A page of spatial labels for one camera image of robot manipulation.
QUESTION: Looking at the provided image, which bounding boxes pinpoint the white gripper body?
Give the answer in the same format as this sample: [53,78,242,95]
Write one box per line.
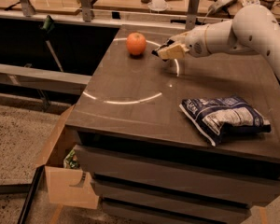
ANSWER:
[185,26,209,57]

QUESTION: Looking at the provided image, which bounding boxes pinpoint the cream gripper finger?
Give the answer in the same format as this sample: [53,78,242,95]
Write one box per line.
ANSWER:
[167,32,189,45]
[167,43,189,60]

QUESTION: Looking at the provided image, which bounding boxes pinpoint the black rxbar chocolate wrapper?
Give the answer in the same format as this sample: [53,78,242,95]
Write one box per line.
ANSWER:
[151,39,174,60]

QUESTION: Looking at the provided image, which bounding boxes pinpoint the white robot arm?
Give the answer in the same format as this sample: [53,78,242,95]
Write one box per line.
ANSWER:
[152,5,280,81]

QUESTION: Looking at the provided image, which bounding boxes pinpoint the white bowl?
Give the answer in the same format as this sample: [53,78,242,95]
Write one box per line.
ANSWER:
[148,0,168,12]

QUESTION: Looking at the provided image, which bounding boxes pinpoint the orange fruit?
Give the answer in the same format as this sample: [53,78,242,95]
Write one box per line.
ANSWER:
[126,33,147,56]

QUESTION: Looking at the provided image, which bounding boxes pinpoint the grey handheld device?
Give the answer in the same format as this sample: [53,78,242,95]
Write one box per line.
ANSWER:
[208,0,238,15]

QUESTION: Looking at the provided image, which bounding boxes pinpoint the colourful snack packet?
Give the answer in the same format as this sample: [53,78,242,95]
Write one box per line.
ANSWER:
[242,0,260,7]

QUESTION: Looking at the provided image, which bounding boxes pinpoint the blue white chip bag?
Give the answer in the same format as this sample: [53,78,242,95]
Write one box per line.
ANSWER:
[179,96,271,147]

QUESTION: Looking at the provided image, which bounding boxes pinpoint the black mesh cup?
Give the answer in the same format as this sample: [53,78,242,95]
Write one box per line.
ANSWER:
[259,0,275,10]

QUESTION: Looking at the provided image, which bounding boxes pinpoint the grey drawer cabinet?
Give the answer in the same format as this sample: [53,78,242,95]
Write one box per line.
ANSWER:
[66,27,280,224]

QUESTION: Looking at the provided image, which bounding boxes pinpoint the green package in box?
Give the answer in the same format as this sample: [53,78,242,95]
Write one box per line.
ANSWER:
[63,149,80,169]

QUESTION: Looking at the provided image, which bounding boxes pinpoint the open cardboard box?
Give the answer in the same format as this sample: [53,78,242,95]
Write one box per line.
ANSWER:
[35,106,99,209]

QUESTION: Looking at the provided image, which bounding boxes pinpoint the right metal bracket post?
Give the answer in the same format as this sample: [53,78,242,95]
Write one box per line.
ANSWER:
[185,0,200,30]

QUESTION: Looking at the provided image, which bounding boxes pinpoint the metal bracket post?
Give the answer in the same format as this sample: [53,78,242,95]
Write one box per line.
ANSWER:
[185,0,200,30]
[20,0,35,17]
[80,0,93,22]

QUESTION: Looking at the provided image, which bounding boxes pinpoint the middle metal bracket post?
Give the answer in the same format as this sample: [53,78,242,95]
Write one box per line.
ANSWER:
[80,0,93,22]

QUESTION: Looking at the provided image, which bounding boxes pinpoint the green handled tool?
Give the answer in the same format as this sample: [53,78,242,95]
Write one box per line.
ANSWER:
[41,15,64,73]

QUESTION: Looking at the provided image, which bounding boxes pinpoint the grey metal rail beam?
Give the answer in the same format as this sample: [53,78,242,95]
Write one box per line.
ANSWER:
[0,64,91,95]

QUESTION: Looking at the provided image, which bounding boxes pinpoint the left metal bracket post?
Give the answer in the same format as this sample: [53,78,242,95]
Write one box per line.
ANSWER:
[20,0,35,17]

